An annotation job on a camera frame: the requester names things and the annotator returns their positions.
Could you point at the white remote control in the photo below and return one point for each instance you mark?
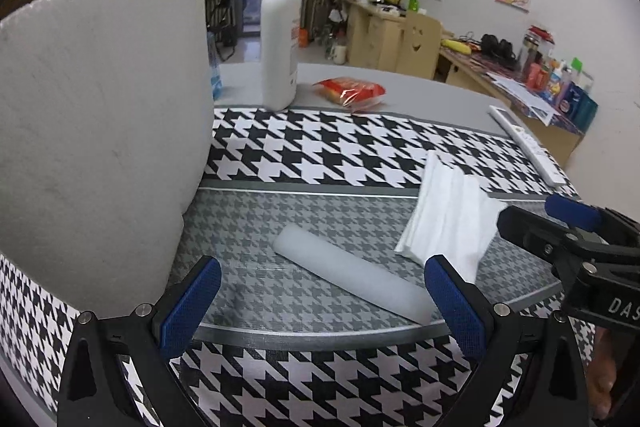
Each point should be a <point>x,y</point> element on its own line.
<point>525,142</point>

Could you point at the orange detergent bottle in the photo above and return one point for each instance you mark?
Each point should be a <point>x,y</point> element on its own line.
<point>303,38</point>

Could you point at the loose printed papers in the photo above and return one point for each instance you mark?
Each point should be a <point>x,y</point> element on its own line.
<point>520,97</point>

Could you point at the yellow pouch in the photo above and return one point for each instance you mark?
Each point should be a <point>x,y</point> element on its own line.
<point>455,46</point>

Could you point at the green plastic object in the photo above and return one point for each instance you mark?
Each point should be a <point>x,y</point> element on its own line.
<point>413,4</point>

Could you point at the white pump lotion bottle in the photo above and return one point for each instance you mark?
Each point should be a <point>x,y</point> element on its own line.
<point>279,37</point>

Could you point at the white foam tube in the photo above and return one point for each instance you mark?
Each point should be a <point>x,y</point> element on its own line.
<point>345,269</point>

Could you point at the black folding chair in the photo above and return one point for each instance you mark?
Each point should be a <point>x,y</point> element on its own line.
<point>222,24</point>

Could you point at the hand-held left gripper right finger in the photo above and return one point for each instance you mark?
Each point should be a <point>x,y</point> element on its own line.
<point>457,304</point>

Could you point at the blue printed packet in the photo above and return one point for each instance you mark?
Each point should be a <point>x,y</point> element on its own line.
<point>215,69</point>

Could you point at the person's right hand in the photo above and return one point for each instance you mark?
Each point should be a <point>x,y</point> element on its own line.
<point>602,372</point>

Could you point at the houndstooth tablecloth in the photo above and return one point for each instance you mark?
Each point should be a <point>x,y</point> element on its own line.
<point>310,157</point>

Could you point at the row of toiletry bottles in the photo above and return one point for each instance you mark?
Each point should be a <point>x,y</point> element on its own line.
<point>560,82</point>

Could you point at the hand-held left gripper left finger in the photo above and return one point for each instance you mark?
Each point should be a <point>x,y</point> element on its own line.
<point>192,304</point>

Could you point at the wooden chair with smiley cutout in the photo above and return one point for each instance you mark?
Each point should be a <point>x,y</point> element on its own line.
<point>417,47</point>

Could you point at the long wooden desk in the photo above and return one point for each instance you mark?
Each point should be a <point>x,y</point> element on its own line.
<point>555,142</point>

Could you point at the white jug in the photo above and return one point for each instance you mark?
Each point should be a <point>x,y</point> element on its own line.
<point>340,54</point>

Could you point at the large white foam board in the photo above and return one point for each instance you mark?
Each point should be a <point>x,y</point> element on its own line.
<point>100,107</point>

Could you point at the white cloth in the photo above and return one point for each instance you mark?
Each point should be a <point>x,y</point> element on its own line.
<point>450,217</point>

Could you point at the red snack packet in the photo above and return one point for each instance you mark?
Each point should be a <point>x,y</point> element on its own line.
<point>350,91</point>

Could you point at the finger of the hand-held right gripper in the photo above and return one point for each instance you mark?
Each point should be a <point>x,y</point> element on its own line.
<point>530,229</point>
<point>572,213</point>

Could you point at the small wooden desk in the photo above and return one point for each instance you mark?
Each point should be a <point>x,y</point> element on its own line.
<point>370,37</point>

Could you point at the black bag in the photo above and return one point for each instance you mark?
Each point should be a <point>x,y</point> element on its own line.
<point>500,48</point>

